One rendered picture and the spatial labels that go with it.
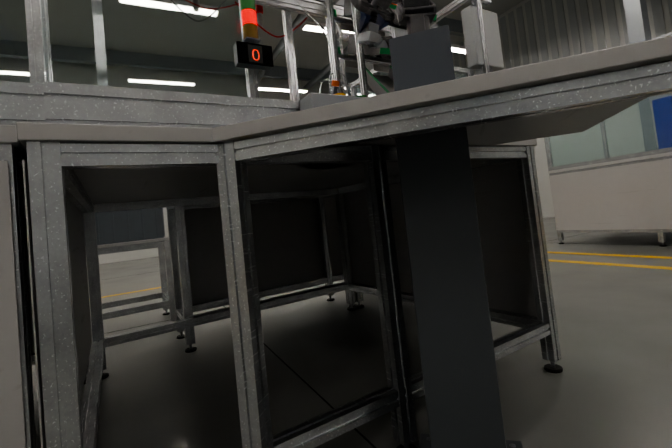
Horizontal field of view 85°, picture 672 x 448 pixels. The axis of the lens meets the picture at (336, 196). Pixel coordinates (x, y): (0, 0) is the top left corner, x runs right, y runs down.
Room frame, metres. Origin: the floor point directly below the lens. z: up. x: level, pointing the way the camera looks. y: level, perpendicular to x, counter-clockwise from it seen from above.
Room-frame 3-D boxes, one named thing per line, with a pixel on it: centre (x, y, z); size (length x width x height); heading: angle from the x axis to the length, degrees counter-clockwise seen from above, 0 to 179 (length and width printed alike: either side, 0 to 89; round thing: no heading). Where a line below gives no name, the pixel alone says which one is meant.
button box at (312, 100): (0.98, -0.04, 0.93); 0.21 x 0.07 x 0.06; 122
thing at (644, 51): (0.96, -0.27, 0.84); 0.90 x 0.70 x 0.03; 73
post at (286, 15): (2.36, 0.20, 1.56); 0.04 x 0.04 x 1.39; 32
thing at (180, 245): (2.72, 0.04, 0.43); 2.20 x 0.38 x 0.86; 122
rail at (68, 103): (0.93, 0.16, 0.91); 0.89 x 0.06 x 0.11; 122
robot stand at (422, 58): (0.91, -0.25, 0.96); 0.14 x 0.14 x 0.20; 73
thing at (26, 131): (1.58, 0.24, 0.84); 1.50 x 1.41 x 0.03; 122
